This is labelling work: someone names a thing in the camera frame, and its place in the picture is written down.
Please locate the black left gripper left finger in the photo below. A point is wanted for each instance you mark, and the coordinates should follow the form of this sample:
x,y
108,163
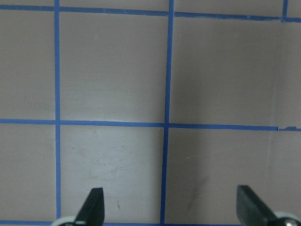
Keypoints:
x,y
92,211

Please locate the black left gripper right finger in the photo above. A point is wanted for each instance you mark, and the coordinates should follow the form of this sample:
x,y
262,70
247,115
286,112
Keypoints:
x,y
252,211

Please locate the brown paper table mat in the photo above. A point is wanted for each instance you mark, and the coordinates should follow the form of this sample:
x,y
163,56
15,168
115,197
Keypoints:
x,y
167,105

